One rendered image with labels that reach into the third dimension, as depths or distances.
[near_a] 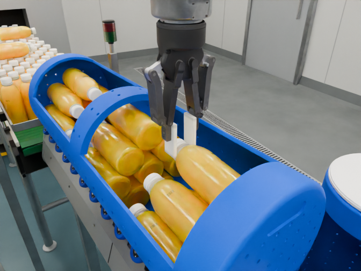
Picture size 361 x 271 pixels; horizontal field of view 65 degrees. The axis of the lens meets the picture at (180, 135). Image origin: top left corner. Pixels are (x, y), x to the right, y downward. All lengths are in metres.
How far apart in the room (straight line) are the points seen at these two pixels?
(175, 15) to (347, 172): 0.60
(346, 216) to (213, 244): 0.45
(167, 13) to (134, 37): 5.30
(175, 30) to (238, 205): 0.25
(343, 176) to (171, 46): 0.55
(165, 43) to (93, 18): 5.02
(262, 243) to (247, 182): 0.08
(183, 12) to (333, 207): 0.57
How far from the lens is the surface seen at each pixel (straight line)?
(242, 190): 0.38
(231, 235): 0.36
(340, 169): 0.84
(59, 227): 2.14
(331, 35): 4.29
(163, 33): 0.43
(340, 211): 0.77
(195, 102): 0.50
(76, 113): 0.89
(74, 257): 1.94
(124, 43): 5.66
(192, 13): 0.42
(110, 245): 0.77
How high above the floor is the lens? 1.47
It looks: 30 degrees down
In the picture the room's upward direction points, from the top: straight up
